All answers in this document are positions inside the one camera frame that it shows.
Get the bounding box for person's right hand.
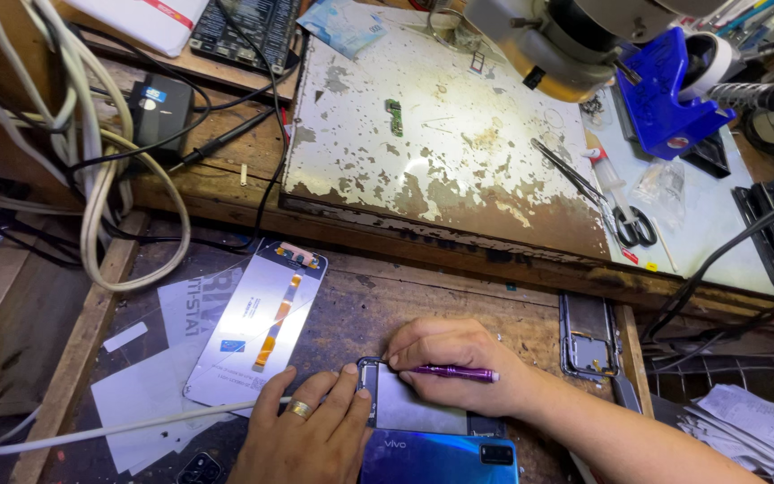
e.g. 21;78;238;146
383;317;544;421

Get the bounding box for person's left hand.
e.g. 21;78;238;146
228;363;375;484

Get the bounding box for purple precision screwdriver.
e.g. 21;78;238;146
379;360;500;385

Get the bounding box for phone with metal plate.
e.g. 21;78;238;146
357;356;510;439

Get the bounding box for blue phone back cover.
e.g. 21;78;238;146
359;429;520;484

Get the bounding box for wooden drawer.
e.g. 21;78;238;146
9;207;655;484

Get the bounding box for phone display with orange flex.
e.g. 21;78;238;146
183;240;329;418

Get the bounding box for clear printed anti-static bag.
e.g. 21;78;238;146
90;268;255;477

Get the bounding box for grey flat pry tool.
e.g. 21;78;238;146
611;373;644;415

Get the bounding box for small white label strip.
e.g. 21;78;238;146
103;320;149;354

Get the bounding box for black metal tweezers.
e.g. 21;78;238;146
529;137;611;211

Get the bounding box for cotton swab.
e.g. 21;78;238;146
648;214;681;274

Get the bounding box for worn white metal work plate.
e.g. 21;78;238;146
280;2;614;264

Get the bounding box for flux syringe with red cap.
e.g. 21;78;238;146
580;130;638;224

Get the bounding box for small green circuit board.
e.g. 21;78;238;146
385;98;404;138

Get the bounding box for small clear plastic bag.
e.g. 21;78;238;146
631;156;688;224

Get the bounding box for white work mat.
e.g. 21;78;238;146
587;86;774;301

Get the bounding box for stack of paper receipts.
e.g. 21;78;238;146
678;382;774;484

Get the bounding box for black multimeter probe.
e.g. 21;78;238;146
167;106;278;175

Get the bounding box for blue plastic tool stand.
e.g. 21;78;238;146
614;26;739;161

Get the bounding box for microscope head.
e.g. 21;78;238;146
462;0;700;104

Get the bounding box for black power adapter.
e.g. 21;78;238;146
127;73;196;160

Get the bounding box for blue banknote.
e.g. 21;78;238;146
296;0;389;61

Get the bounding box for white tape roll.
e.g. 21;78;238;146
678;31;739;103

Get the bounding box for soldering iron with spring holder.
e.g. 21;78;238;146
708;81;774;121

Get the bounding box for black test board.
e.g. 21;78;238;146
188;0;302;76

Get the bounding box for white box with red stripe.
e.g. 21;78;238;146
63;0;211;59

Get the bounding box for black phone camera cover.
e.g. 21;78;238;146
175;451;224;484

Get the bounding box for grey phone middle frame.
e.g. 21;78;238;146
558;291;624;381

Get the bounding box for thin white cable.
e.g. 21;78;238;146
0;395;294;458

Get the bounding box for black handled scissors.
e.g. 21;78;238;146
601;200;658;249

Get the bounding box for wire mesh rack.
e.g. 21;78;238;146
644;351;774;421

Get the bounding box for thick black cable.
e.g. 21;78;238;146
641;183;774;342

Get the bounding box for thin black cables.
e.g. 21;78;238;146
0;0;304;255

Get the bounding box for bundle of thick white cables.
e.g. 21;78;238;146
0;0;192;294

